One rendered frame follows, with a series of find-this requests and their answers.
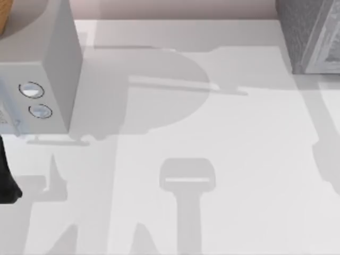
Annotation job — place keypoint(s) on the pale microwave oven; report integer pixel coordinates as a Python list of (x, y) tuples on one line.
[(58, 66)]

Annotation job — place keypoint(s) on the small microwave knob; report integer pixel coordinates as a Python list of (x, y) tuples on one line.
[(40, 111)]

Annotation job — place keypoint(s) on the large microwave knob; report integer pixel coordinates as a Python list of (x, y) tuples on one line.
[(31, 90)]

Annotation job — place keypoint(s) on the grey cabinet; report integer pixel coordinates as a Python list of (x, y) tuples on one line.
[(308, 32)]

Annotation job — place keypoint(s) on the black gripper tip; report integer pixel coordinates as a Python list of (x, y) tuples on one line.
[(6, 178)]

